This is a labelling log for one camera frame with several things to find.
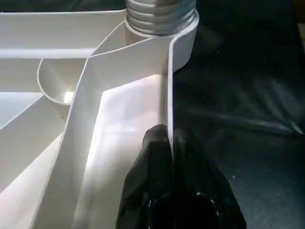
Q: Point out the white plastic table leg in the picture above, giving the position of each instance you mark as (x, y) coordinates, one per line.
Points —
(161, 16)

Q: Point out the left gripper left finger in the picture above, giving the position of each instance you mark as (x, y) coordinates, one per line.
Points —
(147, 191)

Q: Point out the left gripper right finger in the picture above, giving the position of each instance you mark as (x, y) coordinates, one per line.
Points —
(202, 191)

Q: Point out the black work mat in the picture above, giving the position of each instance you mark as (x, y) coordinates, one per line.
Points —
(248, 119)

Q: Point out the white plastic table top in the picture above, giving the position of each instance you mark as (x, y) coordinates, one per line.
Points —
(86, 119)

